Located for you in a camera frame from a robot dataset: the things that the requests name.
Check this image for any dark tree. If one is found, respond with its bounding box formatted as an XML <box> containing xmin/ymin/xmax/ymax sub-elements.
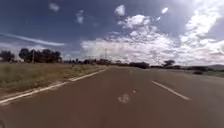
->
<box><xmin>162</xmin><ymin>59</ymin><xmax>176</xmax><ymax>68</ymax></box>

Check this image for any row of dark trees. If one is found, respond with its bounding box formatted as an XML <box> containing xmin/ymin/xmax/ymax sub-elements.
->
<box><xmin>0</xmin><ymin>48</ymin><xmax>63</xmax><ymax>64</ymax></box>

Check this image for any green grass strip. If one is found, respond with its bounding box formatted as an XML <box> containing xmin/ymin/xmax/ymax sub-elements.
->
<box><xmin>186</xmin><ymin>69</ymin><xmax>224</xmax><ymax>79</ymax></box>

